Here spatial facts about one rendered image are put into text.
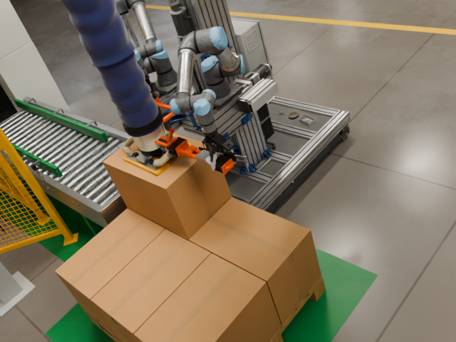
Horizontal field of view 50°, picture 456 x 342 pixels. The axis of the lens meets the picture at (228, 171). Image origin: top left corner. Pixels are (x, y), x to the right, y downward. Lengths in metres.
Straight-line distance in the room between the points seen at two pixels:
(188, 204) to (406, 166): 1.77
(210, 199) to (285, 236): 0.52
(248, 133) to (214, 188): 0.80
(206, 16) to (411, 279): 1.99
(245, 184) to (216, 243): 0.93
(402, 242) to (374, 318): 0.58
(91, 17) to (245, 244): 1.41
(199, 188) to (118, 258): 0.64
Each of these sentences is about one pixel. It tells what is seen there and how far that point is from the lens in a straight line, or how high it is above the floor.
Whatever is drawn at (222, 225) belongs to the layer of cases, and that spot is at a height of 0.54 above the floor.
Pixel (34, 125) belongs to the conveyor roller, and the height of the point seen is 0.55.
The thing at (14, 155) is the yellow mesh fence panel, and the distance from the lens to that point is 3.78.
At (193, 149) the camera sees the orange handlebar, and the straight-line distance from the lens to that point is 2.60.
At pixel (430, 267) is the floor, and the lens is 3.22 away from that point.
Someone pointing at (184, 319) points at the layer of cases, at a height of 0.54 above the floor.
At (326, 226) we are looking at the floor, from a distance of 3.48.
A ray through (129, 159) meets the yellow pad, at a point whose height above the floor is 0.97.
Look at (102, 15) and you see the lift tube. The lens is 2.48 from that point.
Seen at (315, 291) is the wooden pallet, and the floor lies 0.09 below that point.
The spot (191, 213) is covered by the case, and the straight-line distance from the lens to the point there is 2.85.
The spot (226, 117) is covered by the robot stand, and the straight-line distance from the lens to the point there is 3.11.
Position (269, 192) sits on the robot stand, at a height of 0.23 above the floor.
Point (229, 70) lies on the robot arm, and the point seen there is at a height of 1.23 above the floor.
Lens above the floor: 2.52
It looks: 37 degrees down
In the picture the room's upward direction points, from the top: 19 degrees counter-clockwise
